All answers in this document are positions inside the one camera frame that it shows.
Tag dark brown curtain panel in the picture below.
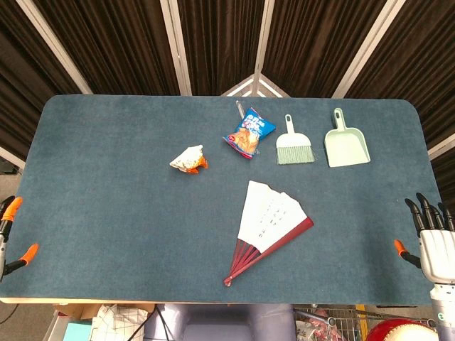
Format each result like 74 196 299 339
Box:
33 0 181 96
261 0 388 99
176 0 266 97
346 0 455 193
0 0 85 161

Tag blue table mat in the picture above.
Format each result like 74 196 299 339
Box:
0 94 455 308

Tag white triangular partition foot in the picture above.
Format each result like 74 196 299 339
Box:
220 73 289 99

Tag red white ball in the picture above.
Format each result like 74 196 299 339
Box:
365 318 437 341

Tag white partition frame post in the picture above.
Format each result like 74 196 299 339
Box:
332 0 406 99
16 0 93 95
159 0 193 96
253 0 277 97

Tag teal box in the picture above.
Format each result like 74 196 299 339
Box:
62 321 94 341

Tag black torso cable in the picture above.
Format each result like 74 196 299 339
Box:
129 304 171 341

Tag green dustpan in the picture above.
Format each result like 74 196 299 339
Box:
323 107 372 168

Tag paper folding fan red ribs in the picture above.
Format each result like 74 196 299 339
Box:
223 180 315 288

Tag green hand brush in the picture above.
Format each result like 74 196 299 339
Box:
276 114 316 166

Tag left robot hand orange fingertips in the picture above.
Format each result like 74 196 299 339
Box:
0 195 40 283

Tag cardboard box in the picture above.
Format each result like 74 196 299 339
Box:
53 301 156 323

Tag lavender robot torso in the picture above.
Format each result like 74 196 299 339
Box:
144 303 298 341

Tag crumpled orange white snack bag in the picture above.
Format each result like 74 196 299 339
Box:
168 144 210 175

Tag white checkered cloth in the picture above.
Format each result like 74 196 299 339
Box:
91 303 150 341

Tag right robot hand orange thumbtip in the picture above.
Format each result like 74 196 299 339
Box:
393 193 455 285

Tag metal wire basket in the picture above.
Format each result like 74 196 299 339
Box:
293 305 438 341

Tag white partition frame bar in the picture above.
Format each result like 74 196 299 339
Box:
427 134 455 161
0 146 26 170

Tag blue snack bag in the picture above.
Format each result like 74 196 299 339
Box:
223 106 277 160

